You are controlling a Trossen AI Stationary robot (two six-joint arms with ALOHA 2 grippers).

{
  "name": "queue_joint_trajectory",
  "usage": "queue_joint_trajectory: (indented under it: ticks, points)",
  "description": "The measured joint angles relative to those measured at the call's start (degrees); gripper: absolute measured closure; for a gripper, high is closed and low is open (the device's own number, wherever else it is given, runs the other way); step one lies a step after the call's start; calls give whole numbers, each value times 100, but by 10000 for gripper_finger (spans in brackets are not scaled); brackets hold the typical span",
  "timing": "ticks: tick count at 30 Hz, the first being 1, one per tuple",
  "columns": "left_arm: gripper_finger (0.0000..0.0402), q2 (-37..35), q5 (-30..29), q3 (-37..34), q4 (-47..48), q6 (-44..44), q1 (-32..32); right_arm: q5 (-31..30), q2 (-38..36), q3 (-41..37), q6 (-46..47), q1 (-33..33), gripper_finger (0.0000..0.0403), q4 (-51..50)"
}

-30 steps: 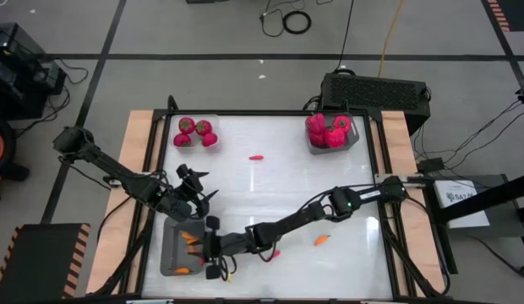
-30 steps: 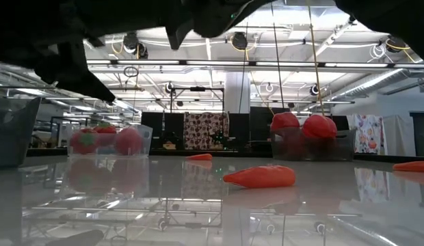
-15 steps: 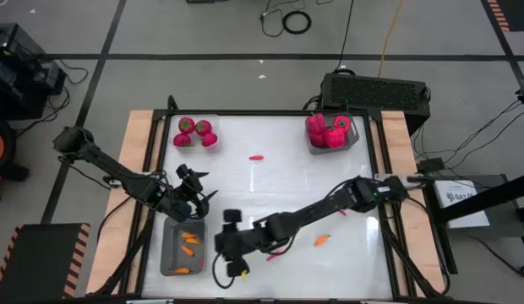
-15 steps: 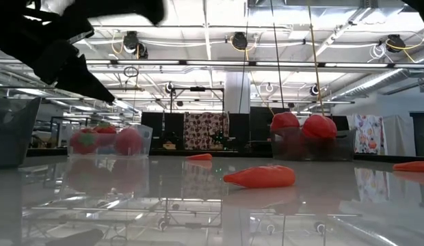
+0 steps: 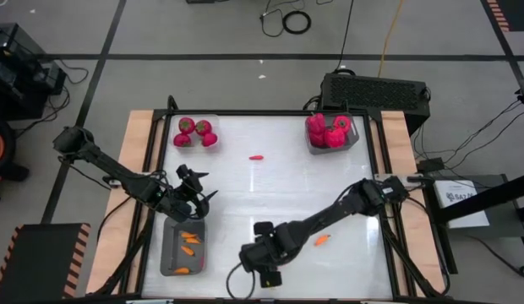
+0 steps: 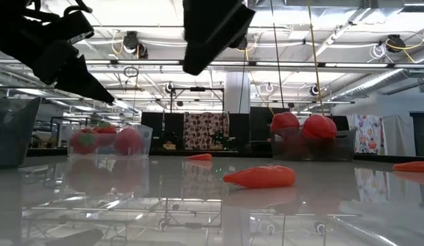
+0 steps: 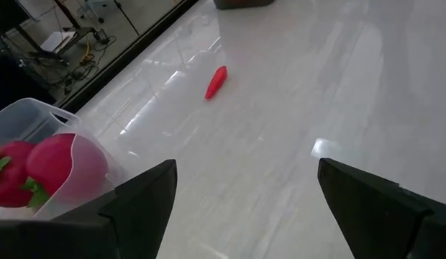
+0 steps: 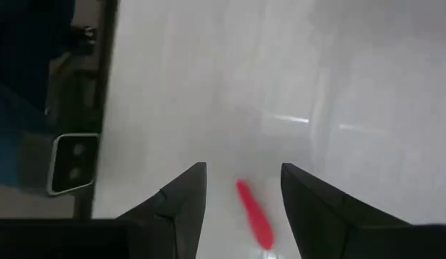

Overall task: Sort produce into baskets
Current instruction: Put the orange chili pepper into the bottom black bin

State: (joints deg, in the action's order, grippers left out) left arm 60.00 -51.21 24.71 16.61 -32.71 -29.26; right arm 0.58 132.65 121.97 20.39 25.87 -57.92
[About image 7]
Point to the white board on stand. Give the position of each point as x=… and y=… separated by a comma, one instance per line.
x=59, y=40

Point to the clear plastic basket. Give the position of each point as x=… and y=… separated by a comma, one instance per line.
x=36, y=118

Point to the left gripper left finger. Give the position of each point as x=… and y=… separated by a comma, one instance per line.
x=129, y=223

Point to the office chair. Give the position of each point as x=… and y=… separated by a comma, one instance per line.
x=91, y=9

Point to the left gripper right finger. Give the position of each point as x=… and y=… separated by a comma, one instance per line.
x=381, y=219

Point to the dark grey plastic basket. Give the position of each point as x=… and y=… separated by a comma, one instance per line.
x=241, y=3

